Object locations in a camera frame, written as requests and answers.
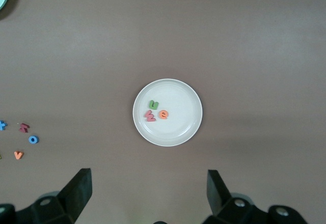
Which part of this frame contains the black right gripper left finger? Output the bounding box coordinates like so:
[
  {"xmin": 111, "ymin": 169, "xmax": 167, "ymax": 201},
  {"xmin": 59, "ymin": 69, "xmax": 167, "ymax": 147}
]
[{"xmin": 0, "ymin": 168, "xmax": 92, "ymax": 224}]

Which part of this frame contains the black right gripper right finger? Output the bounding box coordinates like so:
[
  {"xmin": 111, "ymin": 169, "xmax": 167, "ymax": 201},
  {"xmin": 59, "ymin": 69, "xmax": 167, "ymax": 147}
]
[{"xmin": 203, "ymin": 169, "xmax": 309, "ymax": 224}]

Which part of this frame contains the red letter w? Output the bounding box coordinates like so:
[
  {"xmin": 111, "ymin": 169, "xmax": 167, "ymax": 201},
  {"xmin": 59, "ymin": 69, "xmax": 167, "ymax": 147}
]
[{"xmin": 144, "ymin": 109, "xmax": 156, "ymax": 122}]

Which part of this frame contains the beige brown plate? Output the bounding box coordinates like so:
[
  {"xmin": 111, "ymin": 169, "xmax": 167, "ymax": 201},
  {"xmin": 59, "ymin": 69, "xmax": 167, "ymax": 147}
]
[{"xmin": 132, "ymin": 78, "xmax": 203, "ymax": 148}]

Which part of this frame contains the brown paper table cover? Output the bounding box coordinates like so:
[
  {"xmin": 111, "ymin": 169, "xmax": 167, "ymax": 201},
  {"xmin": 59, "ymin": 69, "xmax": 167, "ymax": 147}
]
[{"xmin": 0, "ymin": 0, "xmax": 326, "ymax": 224}]

